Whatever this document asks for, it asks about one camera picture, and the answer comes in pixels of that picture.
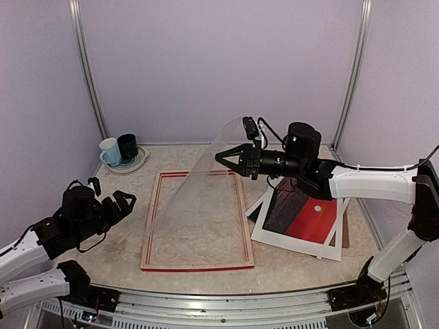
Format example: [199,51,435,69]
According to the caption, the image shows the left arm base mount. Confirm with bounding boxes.
[61,285,121,313]

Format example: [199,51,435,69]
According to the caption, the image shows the white mat board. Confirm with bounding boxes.
[246,178,350,261]

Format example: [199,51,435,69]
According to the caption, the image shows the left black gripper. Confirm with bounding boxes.
[74,190,136,243]

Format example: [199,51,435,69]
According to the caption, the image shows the red wooden picture frame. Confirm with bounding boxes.
[140,171,254,272]

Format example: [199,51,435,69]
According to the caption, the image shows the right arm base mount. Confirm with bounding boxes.
[328,273,388,312]

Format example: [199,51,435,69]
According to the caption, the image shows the aluminium corner post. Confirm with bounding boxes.
[69,0,109,139]
[331,0,373,153]

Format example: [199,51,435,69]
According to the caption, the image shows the right aluminium corner post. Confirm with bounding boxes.
[331,0,373,153]

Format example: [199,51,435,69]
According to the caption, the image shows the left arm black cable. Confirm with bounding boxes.
[77,229,107,254]

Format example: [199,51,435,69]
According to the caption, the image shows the white plate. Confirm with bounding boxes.
[104,146,150,175]

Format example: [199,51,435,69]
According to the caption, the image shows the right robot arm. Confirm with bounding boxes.
[215,117,438,304]

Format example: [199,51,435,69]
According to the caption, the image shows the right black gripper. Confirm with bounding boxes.
[215,140,306,180]

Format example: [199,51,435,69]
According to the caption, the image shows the dark green mug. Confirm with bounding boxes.
[117,134,138,163]

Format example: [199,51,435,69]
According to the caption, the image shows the clear acrylic sheet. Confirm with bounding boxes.
[151,117,245,239]

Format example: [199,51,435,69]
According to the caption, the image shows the left aluminium corner post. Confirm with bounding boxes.
[69,0,109,139]

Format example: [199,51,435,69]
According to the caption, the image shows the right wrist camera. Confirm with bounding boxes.
[242,117,267,149]

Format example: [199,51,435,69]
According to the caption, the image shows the brown backing board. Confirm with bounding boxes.
[342,211,350,248]

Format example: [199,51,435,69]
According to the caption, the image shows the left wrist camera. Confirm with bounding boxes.
[87,177,102,197]

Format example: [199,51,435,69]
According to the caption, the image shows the aluminium front rail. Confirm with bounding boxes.
[25,270,421,329]

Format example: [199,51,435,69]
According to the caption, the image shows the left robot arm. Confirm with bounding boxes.
[1,186,137,316]

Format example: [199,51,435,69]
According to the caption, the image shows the red sunset photo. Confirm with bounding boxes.
[262,178,337,244]

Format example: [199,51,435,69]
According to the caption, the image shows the light blue mug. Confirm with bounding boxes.
[99,137,122,167]

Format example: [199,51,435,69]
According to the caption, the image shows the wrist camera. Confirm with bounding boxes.
[242,117,267,149]
[87,177,102,197]

